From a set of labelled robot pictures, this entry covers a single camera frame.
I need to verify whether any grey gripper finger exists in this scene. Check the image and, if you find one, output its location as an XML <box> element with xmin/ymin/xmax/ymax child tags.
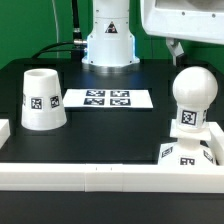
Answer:
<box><xmin>166</xmin><ymin>38</ymin><xmax>184</xmax><ymax>67</ymax></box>

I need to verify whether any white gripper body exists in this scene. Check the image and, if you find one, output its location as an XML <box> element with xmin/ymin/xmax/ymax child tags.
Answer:
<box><xmin>140</xmin><ymin>0</ymin><xmax>224</xmax><ymax>44</ymax></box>

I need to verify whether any white lamp bulb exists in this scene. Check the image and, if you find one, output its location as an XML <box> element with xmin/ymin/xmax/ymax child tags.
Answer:
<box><xmin>172</xmin><ymin>66</ymin><xmax>218</xmax><ymax>133</ymax></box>

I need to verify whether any white lamp base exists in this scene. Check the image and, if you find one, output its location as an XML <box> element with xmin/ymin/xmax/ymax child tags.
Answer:
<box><xmin>158</xmin><ymin>119</ymin><xmax>224</xmax><ymax>167</ymax></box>

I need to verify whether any white lamp shade cone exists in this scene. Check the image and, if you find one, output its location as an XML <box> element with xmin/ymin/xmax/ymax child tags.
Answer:
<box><xmin>21</xmin><ymin>69</ymin><xmax>67</xmax><ymax>131</ymax></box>

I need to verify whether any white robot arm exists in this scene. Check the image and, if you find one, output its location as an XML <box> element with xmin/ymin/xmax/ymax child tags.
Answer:
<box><xmin>82</xmin><ymin>0</ymin><xmax>224</xmax><ymax>73</ymax></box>

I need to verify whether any white marker tag plate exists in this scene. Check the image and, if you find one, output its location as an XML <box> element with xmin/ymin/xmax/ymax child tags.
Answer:
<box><xmin>63</xmin><ymin>89</ymin><xmax>153</xmax><ymax>109</ymax></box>

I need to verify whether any black cable bundle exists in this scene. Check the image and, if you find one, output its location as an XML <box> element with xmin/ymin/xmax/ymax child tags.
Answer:
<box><xmin>31</xmin><ymin>0</ymin><xmax>88</xmax><ymax>60</ymax></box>

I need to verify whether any white thin cable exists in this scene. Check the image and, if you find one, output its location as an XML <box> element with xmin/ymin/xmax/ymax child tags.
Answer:
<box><xmin>51</xmin><ymin>0</ymin><xmax>61</xmax><ymax>60</ymax></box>

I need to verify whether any white left rail block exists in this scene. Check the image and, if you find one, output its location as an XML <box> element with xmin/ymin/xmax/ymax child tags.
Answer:
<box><xmin>0</xmin><ymin>119</ymin><xmax>10</xmax><ymax>149</ymax></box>

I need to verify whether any white front rail fence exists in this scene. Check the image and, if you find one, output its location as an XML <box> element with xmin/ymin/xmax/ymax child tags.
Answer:
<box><xmin>0</xmin><ymin>163</ymin><xmax>224</xmax><ymax>193</ymax></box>

